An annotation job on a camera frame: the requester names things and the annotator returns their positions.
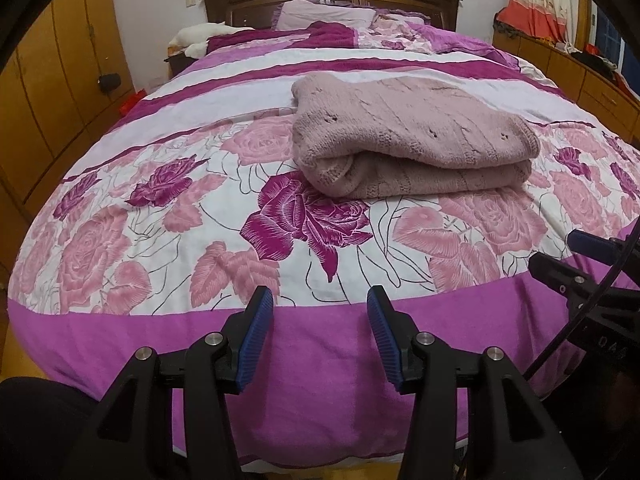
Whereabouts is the person's dark clothing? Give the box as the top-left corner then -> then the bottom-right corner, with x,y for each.
0,376 -> 106,480

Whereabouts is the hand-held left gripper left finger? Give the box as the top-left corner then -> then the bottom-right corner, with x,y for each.
60,286 -> 275,480

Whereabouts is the black cable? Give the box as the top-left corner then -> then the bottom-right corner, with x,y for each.
522,217 -> 640,378

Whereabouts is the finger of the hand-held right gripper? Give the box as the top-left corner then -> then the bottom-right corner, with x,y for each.
567,229 -> 640,267
528,252 -> 640,312

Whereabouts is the orange cloth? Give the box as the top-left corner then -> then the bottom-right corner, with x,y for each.
494,0 -> 576,51

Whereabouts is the window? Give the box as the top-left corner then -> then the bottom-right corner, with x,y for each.
590,5 -> 626,66

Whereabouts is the red plastic bag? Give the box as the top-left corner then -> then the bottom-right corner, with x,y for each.
120,89 -> 147,115

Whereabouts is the white plush toy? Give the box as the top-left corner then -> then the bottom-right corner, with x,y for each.
167,22 -> 256,58

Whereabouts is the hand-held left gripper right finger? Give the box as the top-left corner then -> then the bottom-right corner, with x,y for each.
366,285 -> 583,480

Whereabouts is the wooden wardrobe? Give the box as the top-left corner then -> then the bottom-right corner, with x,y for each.
0,0 -> 136,261

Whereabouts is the dark wooden nightstand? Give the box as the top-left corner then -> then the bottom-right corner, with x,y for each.
164,45 -> 201,78

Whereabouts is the floral striped bed blanket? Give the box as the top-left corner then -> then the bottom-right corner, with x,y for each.
7,35 -> 640,473

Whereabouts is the long wooden cabinet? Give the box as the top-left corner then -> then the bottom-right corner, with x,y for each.
492,30 -> 640,146

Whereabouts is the pink pillow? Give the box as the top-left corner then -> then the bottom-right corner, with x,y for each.
272,0 -> 378,31

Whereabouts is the pink knit cardigan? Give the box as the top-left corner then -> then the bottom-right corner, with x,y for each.
291,72 -> 540,198

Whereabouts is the pile of dark clothes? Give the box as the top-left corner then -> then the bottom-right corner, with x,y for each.
570,45 -> 626,81

